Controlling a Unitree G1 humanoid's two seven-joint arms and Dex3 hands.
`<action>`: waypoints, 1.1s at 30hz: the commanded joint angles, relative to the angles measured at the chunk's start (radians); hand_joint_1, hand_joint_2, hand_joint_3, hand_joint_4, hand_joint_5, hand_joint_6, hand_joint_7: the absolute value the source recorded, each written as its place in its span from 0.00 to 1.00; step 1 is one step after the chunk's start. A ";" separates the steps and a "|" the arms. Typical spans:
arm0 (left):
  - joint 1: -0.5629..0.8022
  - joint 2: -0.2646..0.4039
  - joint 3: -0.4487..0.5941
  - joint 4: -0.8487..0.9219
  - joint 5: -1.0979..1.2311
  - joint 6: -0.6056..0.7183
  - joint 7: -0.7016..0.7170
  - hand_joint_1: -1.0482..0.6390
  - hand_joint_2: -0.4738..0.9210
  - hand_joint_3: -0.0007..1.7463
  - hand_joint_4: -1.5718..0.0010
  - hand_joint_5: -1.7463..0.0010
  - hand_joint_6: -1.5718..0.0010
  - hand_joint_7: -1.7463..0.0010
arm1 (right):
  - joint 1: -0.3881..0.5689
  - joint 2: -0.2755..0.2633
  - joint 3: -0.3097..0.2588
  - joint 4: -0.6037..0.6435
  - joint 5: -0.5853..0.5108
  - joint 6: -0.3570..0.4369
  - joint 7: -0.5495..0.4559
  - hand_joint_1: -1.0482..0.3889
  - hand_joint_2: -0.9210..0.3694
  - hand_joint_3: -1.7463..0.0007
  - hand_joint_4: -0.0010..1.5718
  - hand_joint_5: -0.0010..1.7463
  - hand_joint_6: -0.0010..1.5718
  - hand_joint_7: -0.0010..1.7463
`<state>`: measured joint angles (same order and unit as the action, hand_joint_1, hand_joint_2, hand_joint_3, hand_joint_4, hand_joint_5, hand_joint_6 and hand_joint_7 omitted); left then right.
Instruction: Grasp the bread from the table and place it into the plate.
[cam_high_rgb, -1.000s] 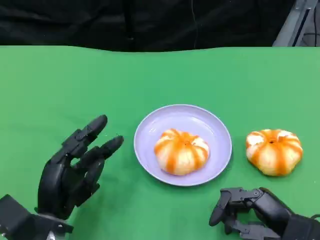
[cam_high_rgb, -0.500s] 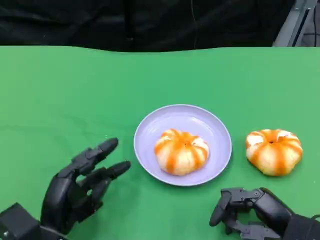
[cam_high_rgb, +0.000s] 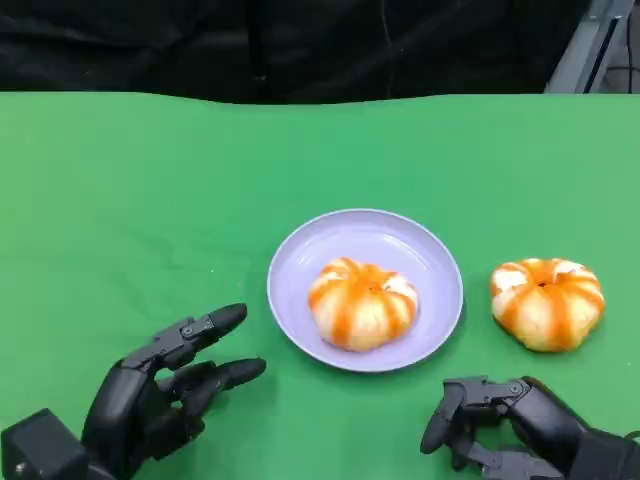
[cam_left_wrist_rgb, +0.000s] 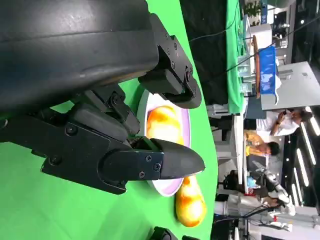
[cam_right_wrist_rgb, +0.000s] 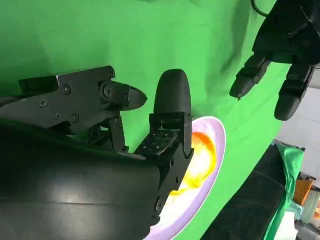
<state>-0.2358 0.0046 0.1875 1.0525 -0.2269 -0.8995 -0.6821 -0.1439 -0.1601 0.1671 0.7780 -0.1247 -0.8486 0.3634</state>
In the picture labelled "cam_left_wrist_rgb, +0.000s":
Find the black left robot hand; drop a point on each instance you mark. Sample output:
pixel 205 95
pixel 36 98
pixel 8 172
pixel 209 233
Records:
pixel 75 50

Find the black backdrop curtain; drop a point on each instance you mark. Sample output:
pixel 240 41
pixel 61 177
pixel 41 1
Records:
pixel 207 62

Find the person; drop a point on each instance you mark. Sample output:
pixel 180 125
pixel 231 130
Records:
pixel 255 145
pixel 287 122

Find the black bag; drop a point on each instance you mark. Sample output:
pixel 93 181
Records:
pixel 231 180

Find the brown wooden board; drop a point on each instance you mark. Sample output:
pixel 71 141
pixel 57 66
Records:
pixel 256 75

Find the white desk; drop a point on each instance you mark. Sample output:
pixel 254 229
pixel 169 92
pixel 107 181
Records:
pixel 237 150

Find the green cloth on background table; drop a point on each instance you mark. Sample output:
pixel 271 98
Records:
pixel 232 87

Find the ceiling light strip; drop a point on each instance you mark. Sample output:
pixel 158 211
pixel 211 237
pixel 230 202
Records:
pixel 308 143
pixel 301 172

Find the lilac plate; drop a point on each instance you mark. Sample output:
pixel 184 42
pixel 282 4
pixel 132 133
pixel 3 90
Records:
pixel 186 125

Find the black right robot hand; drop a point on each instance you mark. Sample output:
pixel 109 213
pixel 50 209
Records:
pixel 162 235

